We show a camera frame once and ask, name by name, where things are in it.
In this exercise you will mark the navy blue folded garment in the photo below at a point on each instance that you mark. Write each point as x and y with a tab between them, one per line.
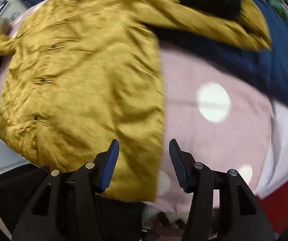
267	70

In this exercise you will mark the pink polka dot bedsheet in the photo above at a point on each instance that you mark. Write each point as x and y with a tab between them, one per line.
221	120

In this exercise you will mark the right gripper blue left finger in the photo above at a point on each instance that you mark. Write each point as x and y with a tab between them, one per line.
39	220

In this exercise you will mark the gold satin jacket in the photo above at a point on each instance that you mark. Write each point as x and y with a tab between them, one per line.
85	72

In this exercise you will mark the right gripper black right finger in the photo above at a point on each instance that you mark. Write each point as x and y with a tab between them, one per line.
240	215

